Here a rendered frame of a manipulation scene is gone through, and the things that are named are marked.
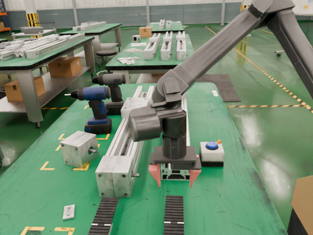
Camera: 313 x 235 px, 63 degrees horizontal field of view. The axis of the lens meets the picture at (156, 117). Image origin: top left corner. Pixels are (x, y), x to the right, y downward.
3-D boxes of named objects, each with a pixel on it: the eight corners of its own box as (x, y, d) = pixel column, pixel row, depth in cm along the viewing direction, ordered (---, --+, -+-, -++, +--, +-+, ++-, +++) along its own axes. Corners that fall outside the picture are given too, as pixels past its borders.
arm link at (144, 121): (176, 75, 57) (167, 92, 65) (125, 82, 54) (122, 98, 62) (190, 127, 54) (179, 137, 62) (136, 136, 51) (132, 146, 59)
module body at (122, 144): (134, 179, 88) (132, 158, 84) (106, 178, 89) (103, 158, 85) (154, 99, 161) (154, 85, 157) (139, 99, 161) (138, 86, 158)
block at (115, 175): (138, 197, 80) (136, 172, 76) (98, 196, 81) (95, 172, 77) (141, 179, 88) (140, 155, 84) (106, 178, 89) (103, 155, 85)
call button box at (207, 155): (223, 167, 92) (224, 152, 90) (196, 166, 93) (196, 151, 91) (220, 155, 100) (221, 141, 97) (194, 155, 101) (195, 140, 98)
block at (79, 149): (88, 170, 94) (84, 148, 90) (64, 163, 98) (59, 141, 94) (104, 156, 102) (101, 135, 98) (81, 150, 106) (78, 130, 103)
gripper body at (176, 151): (154, 152, 66) (153, 126, 63) (194, 152, 65) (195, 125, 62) (153, 167, 60) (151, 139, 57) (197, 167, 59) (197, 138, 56)
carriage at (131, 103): (146, 123, 115) (145, 109, 112) (121, 123, 116) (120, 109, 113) (149, 110, 129) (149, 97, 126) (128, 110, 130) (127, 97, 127)
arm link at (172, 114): (190, 111, 55) (180, 102, 60) (160, 116, 53) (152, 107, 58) (190, 139, 58) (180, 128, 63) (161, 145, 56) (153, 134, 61)
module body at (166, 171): (191, 180, 86) (191, 159, 83) (161, 180, 87) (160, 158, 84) (185, 98, 159) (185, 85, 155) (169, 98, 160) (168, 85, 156)
